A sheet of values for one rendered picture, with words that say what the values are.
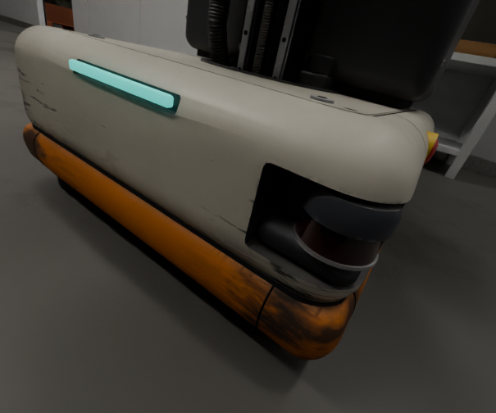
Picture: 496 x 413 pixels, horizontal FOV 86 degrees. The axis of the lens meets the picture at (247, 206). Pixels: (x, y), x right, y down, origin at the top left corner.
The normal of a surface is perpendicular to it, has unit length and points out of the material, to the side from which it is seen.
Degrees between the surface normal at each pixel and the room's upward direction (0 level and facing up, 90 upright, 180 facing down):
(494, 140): 90
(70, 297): 0
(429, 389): 0
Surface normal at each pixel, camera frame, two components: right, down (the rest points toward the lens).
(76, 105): -0.57, 0.29
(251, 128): -0.40, -0.14
